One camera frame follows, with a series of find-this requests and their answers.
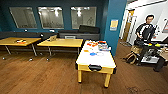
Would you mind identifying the blue ping pong paddle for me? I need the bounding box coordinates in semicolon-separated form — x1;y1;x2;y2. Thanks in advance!
89;51;97;57

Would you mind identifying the wooden table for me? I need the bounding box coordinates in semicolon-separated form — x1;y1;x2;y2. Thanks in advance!
36;37;85;62
0;36;43;62

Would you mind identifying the yellow game table white top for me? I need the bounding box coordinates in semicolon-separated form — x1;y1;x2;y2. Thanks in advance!
75;40;118;90

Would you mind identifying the blue game box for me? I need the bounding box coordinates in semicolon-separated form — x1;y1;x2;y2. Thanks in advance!
98;43;111;52

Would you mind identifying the brown wooden door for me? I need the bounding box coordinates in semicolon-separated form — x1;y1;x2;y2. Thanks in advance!
121;9;135;43

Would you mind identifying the brown backpack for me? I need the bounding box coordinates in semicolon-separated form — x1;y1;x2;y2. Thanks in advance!
124;51;140;65

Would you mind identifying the person in dark top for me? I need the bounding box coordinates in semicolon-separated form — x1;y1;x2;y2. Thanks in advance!
134;14;158;47

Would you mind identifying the small red orange toy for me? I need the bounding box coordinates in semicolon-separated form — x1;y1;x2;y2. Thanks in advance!
14;39;28;45

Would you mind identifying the black wheeled cart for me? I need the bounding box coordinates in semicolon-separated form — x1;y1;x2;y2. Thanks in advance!
137;36;168;73

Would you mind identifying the dark glass wall window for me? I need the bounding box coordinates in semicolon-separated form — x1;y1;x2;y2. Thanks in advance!
37;6;65;30
8;6;39;30
70;6;98;30

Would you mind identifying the yellow wall sign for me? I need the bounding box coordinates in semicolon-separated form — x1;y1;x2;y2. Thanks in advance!
109;19;120;32

